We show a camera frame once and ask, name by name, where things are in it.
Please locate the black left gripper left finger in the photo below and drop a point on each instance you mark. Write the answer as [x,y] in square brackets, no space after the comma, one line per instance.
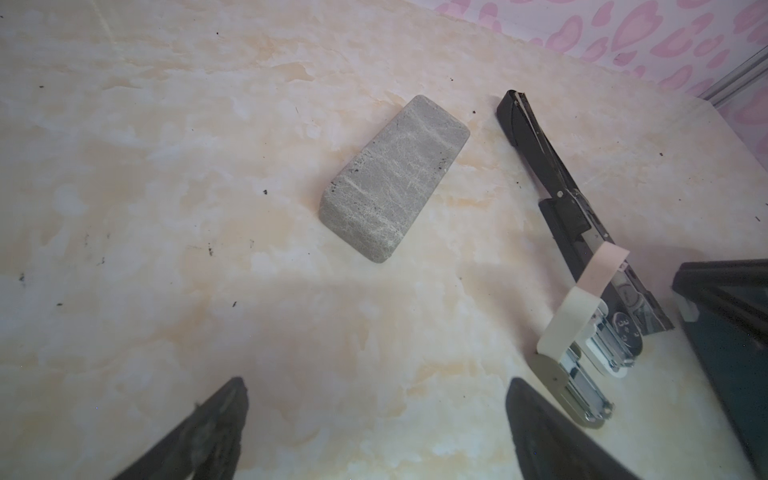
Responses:
[205,445]

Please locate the teal plastic tray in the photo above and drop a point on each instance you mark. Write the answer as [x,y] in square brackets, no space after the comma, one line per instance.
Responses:
[724,309]

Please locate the grey stone block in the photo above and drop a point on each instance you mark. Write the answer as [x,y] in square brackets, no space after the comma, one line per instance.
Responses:
[374,200]

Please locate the pink mini stapler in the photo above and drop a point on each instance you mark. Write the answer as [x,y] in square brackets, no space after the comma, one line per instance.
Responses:
[599,340]

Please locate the black long stapler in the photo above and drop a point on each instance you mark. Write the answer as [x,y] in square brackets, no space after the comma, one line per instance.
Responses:
[574,225]

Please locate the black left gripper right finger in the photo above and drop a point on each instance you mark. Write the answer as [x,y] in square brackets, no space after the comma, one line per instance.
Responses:
[549,446]

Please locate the white mini stapler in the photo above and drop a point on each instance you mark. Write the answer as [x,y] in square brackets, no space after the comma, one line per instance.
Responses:
[556,362]

